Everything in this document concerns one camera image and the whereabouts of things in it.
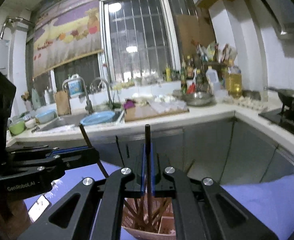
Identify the curved steel faucet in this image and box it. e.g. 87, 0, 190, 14
89, 77, 114, 110

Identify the row of eggs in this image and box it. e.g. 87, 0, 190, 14
234, 96, 269, 111

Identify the large cooking oil bottle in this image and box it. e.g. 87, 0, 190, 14
225, 65, 243, 99

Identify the black gas stove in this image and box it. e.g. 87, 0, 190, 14
258, 107, 294, 141

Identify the light blue bowl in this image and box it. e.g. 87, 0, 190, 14
35, 109, 57, 124

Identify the barred kitchen window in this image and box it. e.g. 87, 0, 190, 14
100, 0, 200, 81

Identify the white plastic jug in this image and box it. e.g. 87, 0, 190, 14
205, 66, 219, 91

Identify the smartphone with lit screen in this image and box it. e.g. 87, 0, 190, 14
28, 194, 50, 221

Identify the blue plastic basin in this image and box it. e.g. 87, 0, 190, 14
80, 111, 116, 126

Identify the purple crumpled bag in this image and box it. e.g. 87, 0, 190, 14
124, 99, 137, 110

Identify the blue label detergent bottle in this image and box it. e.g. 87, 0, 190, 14
68, 73, 86, 98

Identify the white bowl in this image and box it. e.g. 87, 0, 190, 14
24, 118, 37, 129

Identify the steel mixing bowl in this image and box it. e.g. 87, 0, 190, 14
181, 92, 216, 107

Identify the set of brown wooden chopsticks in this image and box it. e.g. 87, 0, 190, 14
124, 159, 195, 233

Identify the fruit print roller blind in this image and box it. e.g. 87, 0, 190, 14
33, 1, 105, 79

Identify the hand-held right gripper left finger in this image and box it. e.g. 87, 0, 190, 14
17, 144, 147, 240

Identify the green bowl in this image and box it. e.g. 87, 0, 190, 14
9, 119, 26, 135

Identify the steel sink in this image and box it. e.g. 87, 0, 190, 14
39, 109, 125, 132

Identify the brown cardboard sheet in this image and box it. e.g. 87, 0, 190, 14
174, 12, 215, 56

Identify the clear plastic tray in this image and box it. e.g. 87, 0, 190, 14
147, 97, 189, 113

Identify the tall steel faucet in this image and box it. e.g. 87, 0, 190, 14
62, 77, 94, 115

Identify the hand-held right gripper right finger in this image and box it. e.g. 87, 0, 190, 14
150, 152, 280, 240

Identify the row of condiment bottles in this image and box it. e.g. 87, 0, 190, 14
162, 55, 208, 93

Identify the pink perforated plastic basket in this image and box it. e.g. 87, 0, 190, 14
121, 197, 178, 240

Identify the blue printed tablecloth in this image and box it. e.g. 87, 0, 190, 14
24, 162, 294, 240

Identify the flat wooden cutting board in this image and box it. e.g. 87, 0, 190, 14
124, 104, 190, 123

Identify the black wok with handle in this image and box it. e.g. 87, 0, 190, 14
263, 86, 294, 111

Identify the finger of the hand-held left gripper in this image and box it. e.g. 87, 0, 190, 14
11, 150, 100, 171
6, 144, 94, 155

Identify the steel range hood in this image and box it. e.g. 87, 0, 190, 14
246, 0, 294, 40

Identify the silver exhaust pipe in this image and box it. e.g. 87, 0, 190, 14
0, 17, 35, 40

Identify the black chopstick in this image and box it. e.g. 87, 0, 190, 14
79, 124, 109, 178
144, 124, 153, 226

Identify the pile of seasoning packets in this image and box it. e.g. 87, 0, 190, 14
194, 41, 238, 65

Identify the white kitchen counter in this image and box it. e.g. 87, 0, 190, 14
6, 99, 294, 161

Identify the upright wooden cutting board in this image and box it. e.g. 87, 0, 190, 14
54, 90, 71, 117

